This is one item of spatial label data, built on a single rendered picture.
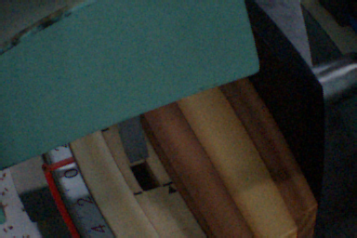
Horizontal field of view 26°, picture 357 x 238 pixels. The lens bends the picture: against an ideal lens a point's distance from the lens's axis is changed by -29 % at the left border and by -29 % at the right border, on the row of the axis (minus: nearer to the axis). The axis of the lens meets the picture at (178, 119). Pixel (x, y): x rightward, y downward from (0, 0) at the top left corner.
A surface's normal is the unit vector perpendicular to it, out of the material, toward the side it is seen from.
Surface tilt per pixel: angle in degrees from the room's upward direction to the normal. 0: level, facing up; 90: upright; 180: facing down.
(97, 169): 0
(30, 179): 0
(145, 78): 90
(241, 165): 0
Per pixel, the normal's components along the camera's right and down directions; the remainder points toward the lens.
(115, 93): 0.36, 0.60
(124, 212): -0.15, -0.72
